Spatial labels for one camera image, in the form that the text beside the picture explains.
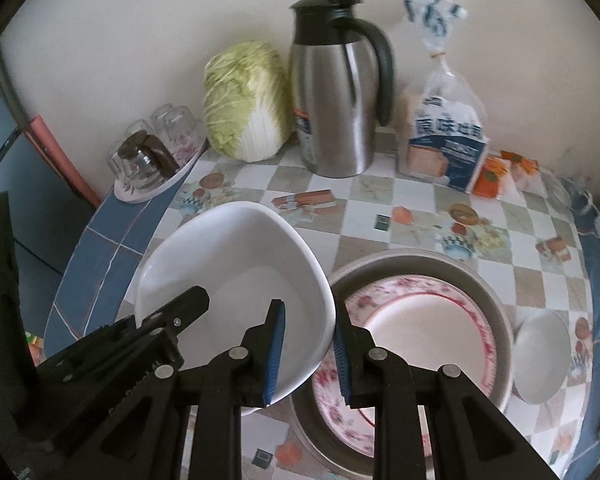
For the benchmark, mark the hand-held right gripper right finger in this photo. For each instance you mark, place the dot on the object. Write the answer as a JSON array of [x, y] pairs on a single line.
[[341, 360]]

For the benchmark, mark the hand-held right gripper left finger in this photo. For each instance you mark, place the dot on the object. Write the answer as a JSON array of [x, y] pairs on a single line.
[[274, 360]]

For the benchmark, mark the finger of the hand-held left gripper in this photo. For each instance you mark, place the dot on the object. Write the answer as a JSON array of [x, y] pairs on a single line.
[[185, 307]]

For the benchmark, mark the white square bowl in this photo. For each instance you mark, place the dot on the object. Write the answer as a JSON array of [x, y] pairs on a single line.
[[250, 260]]

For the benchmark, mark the red-rimmed white bowl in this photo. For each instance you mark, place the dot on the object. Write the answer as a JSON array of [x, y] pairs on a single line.
[[425, 340]]

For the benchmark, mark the floral plate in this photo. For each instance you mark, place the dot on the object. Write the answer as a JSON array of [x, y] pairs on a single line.
[[395, 287]]

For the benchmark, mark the stainless steel basin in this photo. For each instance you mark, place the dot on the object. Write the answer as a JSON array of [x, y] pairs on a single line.
[[420, 262]]

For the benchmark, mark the white oval tray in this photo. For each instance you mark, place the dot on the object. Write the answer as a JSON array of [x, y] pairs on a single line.
[[150, 193]]

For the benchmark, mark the checkered printed tablecloth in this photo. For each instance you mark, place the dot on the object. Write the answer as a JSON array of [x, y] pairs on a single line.
[[410, 225]]

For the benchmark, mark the clear drinking glass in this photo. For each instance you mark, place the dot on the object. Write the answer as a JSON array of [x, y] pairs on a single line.
[[114, 164], [161, 115], [137, 127], [182, 122]]

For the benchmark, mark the dark blue panel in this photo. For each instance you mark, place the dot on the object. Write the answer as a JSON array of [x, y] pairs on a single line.
[[30, 200]]

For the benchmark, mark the pink board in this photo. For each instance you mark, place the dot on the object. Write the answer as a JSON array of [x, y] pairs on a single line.
[[65, 160]]

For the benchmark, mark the small white plate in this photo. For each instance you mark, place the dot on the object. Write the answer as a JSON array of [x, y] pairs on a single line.
[[540, 360]]

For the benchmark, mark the napa cabbage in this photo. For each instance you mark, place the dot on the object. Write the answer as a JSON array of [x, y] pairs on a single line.
[[245, 105]]

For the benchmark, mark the bagged toast bread loaf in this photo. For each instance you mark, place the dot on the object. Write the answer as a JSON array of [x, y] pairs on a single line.
[[445, 150]]

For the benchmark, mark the orange packet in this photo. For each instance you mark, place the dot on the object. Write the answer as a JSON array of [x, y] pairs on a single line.
[[522, 167], [490, 177]]

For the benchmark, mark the stainless steel thermos jug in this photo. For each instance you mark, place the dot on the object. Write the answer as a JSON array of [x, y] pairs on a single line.
[[335, 110]]

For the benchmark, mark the clear glass mug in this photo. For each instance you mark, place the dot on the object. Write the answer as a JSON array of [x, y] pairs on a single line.
[[570, 192]]

